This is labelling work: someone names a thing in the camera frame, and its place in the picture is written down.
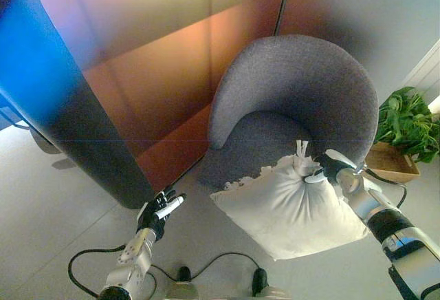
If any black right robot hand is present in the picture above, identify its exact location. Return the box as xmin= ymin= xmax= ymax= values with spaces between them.
xmin=304 ymin=148 xmax=358 ymax=186

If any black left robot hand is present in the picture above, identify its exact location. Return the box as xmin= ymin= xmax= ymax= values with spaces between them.
xmin=136 ymin=186 xmax=186 ymax=241

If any white tasselled pillow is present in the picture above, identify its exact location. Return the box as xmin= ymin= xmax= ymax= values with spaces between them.
xmin=209 ymin=138 xmax=371 ymax=262

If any light wooden planter box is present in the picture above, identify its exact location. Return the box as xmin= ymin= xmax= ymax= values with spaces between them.
xmin=364 ymin=141 xmax=421 ymax=183

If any green leafy potted plant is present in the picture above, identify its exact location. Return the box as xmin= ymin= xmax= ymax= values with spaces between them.
xmin=374 ymin=86 xmax=440 ymax=164

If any grey fabric tub armchair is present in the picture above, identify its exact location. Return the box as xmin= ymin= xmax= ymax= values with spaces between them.
xmin=197 ymin=34 xmax=380 ymax=194

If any black right robot foot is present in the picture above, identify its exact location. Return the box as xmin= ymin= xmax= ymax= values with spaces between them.
xmin=252 ymin=268 xmax=268 ymax=297

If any white slatted window blind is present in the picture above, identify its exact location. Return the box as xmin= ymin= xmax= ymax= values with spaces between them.
xmin=400 ymin=38 xmax=440 ymax=111

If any dark grey curved booth panel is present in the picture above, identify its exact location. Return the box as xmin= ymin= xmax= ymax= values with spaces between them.
xmin=0 ymin=0 xmax=162 ymax=210

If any orange glass partition panel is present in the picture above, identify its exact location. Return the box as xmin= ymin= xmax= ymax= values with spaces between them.
xmin=20 ymin=0 xmax=293 ymax=191

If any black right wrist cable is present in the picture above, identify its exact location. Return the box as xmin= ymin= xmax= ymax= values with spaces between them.
xmin=364 ymin=169 xmax=408 ymax=208

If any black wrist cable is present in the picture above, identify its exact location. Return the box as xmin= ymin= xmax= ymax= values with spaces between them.
xmin=364 ymin=169 xmax=408 ymax=208
xmin=67 ymin=244 xmax=127 ymax=297

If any thin black floor cable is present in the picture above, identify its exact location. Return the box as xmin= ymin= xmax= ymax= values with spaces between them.
xmin=147 ymin=252 xmax=262 ymax=280

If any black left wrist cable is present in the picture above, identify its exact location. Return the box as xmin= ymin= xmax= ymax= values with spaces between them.
xmin=67 ymin=244 xmax=127 ymax=297

